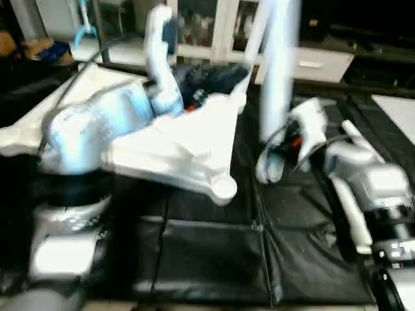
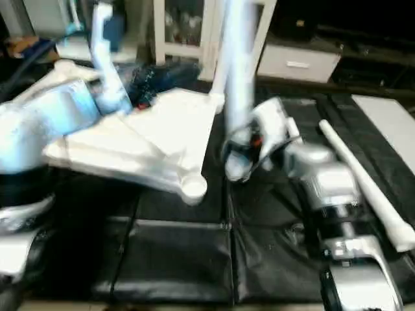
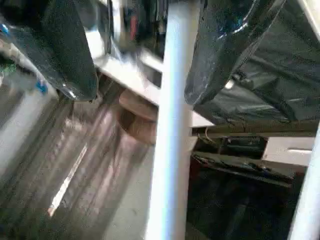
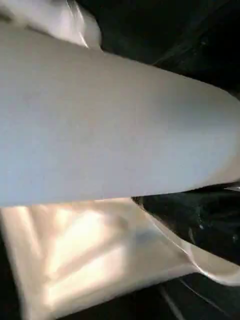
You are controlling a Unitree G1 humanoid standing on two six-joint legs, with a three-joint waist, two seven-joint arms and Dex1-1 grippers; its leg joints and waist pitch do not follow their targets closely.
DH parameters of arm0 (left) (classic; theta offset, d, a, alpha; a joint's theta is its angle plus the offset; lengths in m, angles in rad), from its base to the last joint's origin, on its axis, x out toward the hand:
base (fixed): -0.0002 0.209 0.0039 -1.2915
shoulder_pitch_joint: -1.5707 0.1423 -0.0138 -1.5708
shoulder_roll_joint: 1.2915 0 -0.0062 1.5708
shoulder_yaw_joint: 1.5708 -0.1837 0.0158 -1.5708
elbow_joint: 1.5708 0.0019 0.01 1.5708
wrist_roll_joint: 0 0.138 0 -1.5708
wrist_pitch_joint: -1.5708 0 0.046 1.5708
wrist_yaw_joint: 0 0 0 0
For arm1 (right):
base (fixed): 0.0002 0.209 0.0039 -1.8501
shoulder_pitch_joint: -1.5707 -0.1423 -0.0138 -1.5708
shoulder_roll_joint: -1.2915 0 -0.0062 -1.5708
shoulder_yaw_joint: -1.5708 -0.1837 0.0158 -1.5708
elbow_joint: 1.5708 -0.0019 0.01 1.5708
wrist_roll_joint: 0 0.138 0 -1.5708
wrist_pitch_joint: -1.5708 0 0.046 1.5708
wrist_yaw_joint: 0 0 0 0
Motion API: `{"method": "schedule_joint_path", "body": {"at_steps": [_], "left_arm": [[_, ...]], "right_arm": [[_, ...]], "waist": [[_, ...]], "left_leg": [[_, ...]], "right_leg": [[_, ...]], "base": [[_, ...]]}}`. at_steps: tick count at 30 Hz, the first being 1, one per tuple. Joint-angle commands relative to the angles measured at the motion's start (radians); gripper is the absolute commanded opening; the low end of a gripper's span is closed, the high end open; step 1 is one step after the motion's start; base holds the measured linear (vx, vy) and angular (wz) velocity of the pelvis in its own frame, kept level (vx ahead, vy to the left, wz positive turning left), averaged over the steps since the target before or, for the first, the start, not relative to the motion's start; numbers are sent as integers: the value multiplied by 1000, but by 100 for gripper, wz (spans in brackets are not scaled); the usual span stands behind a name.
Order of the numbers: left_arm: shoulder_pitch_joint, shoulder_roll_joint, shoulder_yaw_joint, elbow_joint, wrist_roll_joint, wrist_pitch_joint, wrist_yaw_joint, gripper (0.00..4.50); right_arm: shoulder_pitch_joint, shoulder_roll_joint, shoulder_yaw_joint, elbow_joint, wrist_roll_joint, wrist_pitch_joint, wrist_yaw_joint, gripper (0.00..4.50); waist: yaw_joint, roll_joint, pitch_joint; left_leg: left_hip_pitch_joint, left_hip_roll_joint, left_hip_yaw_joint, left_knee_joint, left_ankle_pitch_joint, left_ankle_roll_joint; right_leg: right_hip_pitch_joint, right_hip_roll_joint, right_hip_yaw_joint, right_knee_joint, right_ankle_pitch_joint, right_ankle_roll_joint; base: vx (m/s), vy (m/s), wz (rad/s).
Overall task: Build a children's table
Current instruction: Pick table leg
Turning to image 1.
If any white plastic table leg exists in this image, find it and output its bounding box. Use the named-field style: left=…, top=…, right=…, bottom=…
left=329, top=174, right=375, bottom=255
left=255, top=0, right=303, bottom=184
left=341, top=119, right=368, bottom=148
left=241, top=0, right=274, bottom=65

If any white plastic table top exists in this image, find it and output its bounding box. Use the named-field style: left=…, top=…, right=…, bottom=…
left=0, top=62, right=250, bottom=207

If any white glass door cabinet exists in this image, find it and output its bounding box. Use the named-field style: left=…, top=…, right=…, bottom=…
left=174, top=0, right=267, bottom=67

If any white drawer unit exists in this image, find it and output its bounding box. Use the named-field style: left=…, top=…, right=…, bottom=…
left=300, top=49, right=357, bottom=85

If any white flat board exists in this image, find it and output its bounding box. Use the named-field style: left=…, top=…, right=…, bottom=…
left=372, top=94, right=415, bottom=147

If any light blue plastic object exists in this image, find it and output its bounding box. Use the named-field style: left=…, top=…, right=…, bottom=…
left=74, top=0, right=99, bottom=50

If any black work mat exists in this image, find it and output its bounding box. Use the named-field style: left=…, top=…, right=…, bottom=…
left=0, top=58, right=415, bottom=306

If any brown cardboard box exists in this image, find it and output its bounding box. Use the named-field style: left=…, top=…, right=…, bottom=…
left=19, top=39, right=73, bottom=65

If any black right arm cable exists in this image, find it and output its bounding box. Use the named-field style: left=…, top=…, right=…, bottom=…
left=259, top=120, right=354, bottom=179

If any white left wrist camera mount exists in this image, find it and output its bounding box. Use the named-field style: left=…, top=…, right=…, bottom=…
left=143, top=5, right=187, bottom=119

